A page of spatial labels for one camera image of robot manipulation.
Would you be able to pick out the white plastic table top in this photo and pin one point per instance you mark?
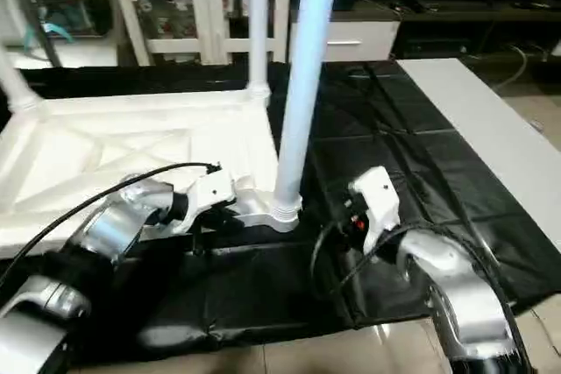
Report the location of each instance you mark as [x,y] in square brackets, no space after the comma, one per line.
[114,146]

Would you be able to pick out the white plastic table leg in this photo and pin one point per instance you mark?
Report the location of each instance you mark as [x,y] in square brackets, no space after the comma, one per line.
[259,15]
[302,76]
[16,76]

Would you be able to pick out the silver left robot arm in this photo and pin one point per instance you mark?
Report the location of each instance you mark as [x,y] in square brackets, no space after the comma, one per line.
[96,251]

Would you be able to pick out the black plastic mat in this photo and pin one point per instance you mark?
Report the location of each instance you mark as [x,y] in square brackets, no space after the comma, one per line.
[394,137]

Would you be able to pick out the white drawer unit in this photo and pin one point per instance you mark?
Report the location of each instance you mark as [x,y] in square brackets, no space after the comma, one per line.
[359,39]

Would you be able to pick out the white glass-door cabinet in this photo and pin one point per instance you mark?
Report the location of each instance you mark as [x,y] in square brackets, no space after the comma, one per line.
[193,6]

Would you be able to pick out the light blue plastic object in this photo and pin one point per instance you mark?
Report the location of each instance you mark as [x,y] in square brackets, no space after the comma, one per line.
[53,28]

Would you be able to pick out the grey metal pole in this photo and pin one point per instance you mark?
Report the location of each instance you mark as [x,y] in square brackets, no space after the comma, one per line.
[35,6]

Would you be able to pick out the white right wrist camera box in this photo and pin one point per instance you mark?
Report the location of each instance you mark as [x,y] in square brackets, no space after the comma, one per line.
[377,199]

